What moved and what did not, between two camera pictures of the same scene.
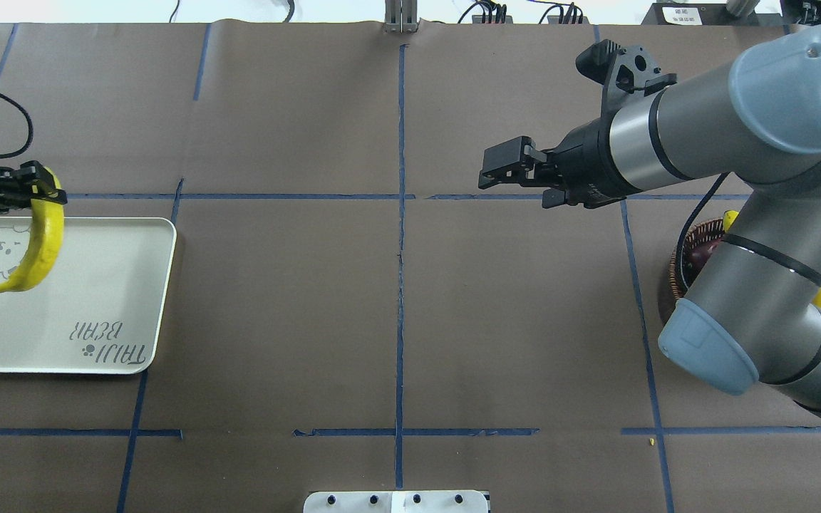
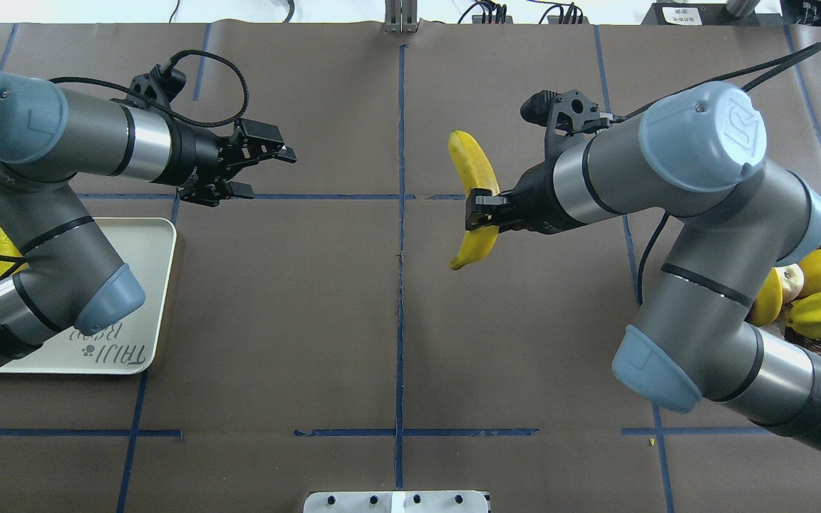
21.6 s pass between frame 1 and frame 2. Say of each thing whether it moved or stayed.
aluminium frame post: stayed
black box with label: stayed
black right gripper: moved
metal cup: stayed
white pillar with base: stayed
